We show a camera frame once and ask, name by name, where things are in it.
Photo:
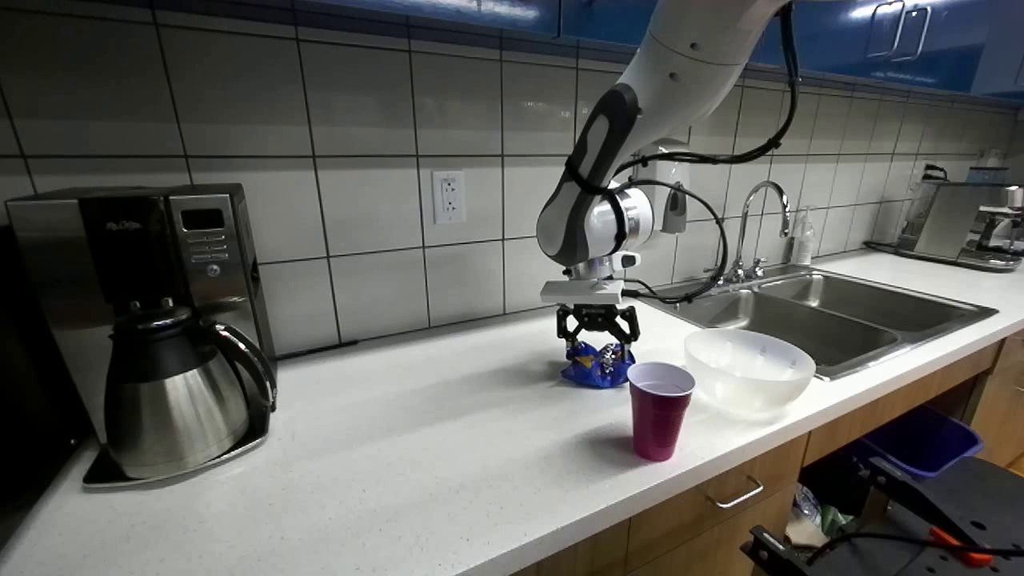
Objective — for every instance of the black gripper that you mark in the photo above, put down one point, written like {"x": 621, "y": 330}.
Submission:
{"x": 595, "y": 319}

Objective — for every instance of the blue Doritos chip packet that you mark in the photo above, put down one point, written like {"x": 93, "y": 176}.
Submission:
{"x": 595, "y": 368}

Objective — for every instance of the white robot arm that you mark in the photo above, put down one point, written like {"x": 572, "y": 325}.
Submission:
{"x": 683, "y": 64}

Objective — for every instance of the clear plastic bowl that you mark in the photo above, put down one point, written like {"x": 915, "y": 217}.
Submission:
{"x": 748, "y": 373}

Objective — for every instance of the magenta plastic cup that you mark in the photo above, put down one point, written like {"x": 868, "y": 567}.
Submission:
{"x": 658, "y": 422}

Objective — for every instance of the wooden lower cabinets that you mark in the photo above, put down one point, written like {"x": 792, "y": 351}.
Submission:
{"x": 683, "y": 533}

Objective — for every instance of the chrome sink faucet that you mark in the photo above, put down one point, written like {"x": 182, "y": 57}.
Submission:
{"x": 759, "y": 209}

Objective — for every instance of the clear pump soap bottle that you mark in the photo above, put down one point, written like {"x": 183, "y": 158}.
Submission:
{"x": 804, "y": 245}

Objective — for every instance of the stainless steel double sink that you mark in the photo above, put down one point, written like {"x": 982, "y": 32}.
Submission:
{"x": 832, "y": 316}

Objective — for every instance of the black stand with red part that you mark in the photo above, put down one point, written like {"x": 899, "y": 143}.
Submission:
{"x": 790, "y": 555}

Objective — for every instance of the blue plastic bin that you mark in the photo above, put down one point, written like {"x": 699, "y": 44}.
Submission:
{"x": 922, "y": 442}

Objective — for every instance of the silver espresso machine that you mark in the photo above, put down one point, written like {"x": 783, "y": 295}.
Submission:
{"x": 954, "y": 227}

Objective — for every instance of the black steel coffee maker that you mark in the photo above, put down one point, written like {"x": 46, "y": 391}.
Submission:
{"x": 202, "y": 250}

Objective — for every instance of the steel coffee carafe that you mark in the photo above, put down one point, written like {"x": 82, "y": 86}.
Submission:
{"x": 171, "y": 412}

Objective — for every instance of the blue upper cabinets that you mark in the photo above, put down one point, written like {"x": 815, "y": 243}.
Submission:
{"x": 939, "y": 44}

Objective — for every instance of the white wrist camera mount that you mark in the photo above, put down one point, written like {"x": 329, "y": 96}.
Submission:
{"x": 584, "y": 292}

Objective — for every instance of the white wall soap dispenser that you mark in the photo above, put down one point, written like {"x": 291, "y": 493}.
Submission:
{"x": 675, "y": 212}

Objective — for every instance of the white wall outlet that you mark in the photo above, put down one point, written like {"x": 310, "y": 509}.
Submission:
{"x": 450, "y": 200}

